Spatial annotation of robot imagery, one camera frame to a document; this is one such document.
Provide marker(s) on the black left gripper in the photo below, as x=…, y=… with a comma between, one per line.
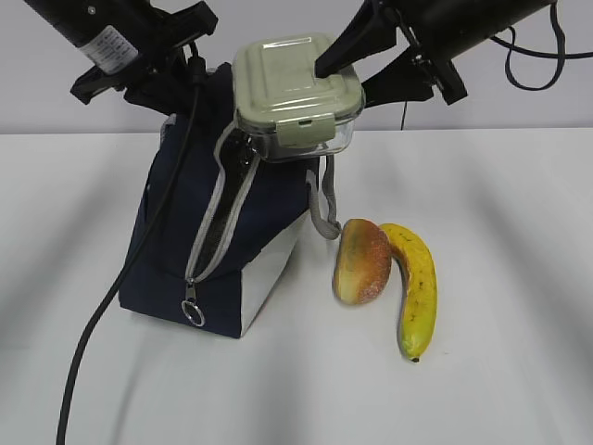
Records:
x=146, y=52

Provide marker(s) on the navy blue lunch bag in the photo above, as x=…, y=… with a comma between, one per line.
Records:
x=217, y=224

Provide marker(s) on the green lid glass container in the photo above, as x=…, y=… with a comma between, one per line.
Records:
x=288, y=112

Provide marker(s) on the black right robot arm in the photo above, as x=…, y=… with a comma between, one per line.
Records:
x=480, y=20

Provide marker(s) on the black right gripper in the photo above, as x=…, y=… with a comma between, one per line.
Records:
x=425, y=64

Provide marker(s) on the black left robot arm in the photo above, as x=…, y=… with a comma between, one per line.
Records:
x=60, y=18

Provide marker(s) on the brown green mango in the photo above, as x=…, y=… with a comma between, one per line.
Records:
x=363, y=263

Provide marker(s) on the yellow banana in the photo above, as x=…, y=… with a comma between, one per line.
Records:
x=417, y=319

